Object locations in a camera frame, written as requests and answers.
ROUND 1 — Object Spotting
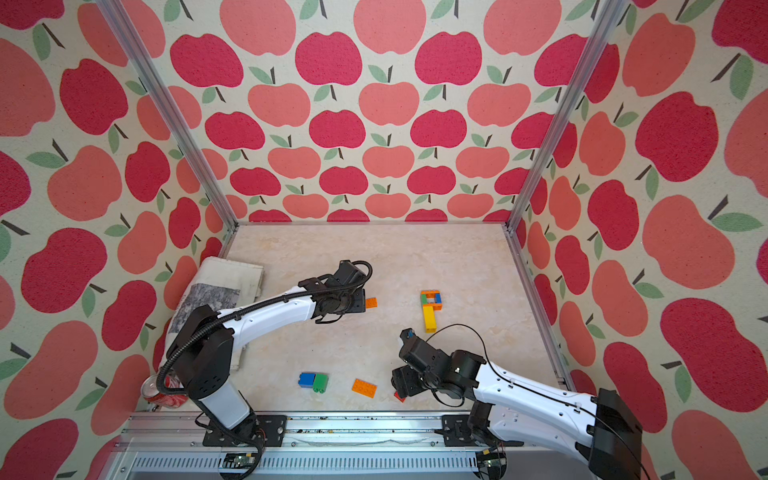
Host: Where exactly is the orange lego plate bottom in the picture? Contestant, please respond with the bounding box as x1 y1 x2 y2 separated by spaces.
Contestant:
351 379 377 398

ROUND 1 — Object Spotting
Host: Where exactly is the yellow square lego brick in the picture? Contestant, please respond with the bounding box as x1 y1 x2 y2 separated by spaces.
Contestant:
422 308 437 334

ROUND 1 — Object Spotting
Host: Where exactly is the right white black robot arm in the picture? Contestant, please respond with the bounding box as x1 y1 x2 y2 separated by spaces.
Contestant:
392 329 647 479

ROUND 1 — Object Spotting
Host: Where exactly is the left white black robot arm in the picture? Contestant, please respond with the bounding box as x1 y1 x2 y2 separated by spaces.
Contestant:
155 260 373 435

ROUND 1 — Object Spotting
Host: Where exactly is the folded beige printed cloth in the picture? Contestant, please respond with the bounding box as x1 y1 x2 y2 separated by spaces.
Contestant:
160 257 264 364

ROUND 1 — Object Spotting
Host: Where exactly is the red soda can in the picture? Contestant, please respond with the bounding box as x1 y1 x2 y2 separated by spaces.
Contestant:
141 375 188 408

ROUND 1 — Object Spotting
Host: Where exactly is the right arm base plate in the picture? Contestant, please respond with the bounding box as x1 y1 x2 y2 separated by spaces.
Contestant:
435 414 525 448

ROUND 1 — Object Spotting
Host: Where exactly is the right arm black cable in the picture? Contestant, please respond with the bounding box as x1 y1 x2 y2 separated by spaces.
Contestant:
422 323 652 480

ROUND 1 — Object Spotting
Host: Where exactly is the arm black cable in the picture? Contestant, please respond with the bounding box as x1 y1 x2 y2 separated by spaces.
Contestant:
155 259 374 397
422 323 652 480

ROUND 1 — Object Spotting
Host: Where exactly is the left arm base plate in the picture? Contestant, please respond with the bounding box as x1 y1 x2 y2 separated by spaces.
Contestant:
202 414 287 448

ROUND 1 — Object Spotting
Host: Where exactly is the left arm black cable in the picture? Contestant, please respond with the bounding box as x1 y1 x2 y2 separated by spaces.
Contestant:
155 259 374 397

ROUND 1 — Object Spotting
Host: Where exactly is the front aluminium rail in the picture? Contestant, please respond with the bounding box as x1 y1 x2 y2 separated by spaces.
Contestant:
101 410 619 480

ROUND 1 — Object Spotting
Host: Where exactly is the left aluminium frame post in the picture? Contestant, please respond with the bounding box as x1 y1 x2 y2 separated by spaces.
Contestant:
96 0 239 234

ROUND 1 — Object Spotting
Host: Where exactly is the aluminium frame post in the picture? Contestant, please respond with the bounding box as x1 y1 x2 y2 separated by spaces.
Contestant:
96 0 239 234
506 0 628 232

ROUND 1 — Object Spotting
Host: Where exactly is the right aluminium frame post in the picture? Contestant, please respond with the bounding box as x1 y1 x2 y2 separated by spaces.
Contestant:
506 0 628 232

